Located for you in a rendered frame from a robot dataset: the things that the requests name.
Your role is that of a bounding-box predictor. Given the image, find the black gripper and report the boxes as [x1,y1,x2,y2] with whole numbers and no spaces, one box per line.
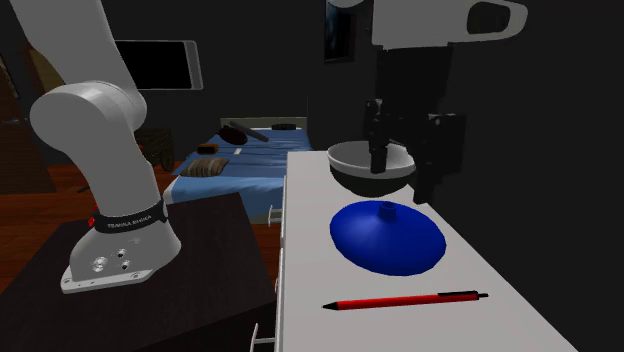
[364,43,468,205]

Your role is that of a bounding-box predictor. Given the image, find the black wall television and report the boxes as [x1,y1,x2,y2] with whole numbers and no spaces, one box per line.
[113,39,204,92]

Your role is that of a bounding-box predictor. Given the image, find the white and black bowl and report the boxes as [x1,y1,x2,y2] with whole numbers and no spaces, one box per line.
[325,140,418,199]

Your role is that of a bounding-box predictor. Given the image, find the dark robot stand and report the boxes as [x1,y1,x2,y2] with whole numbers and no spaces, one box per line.
[0,191,280,352]

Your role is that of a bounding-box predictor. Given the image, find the blue squat vase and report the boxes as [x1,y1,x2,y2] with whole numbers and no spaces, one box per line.
[329,200,448,278]

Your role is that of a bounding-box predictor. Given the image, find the white chest of drawers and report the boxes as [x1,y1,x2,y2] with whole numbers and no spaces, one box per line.
[249,149,582,352]

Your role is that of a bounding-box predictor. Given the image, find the red and black pen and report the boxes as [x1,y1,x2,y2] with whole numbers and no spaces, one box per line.
[321,289,490,313]

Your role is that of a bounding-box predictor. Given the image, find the dark framed wall picture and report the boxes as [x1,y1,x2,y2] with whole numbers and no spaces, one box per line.
[323,0,356,65]

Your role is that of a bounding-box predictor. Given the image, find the dark wicker basket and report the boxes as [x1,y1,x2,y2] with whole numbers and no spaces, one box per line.
[135,127,176,173]

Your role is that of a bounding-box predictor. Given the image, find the blue bed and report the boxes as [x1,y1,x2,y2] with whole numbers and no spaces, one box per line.
[162,115,314,226]

